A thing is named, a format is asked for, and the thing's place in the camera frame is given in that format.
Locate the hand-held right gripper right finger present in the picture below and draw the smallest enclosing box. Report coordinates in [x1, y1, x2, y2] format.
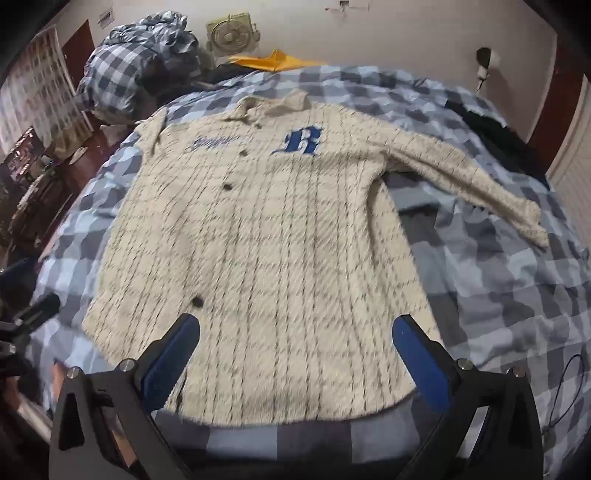
[392, 314, 546, 480]

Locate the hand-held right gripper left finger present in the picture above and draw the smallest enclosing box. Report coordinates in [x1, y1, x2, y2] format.
[48, 313, 201, 480]

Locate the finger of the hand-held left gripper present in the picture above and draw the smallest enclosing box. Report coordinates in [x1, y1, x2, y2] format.
[14, 293, 62, 330]

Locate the cream plaid shirt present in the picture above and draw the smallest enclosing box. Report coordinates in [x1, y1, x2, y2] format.
[82, 90, 550, 425]

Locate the dark clothes heap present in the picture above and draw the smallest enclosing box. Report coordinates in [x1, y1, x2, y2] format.
[198, 60, 259, 86]

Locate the blue checkered bed blanket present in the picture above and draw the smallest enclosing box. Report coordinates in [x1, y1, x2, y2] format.
[23, 62, 591, 480]

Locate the black clothing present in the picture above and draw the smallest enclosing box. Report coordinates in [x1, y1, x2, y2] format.
[443, 99, 550, 185]

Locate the brown wooden door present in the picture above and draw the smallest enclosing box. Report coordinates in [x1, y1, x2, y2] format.
[526, 32, 587, 160]

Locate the black and white lamp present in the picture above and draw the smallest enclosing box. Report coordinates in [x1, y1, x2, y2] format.
[475, 46, 500, 93]

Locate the yellow cloth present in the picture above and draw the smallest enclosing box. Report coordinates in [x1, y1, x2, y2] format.
[228, 48, 326, 71]

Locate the beige box fan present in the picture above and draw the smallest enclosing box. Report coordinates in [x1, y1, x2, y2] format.
[204, 13, 250, 58]

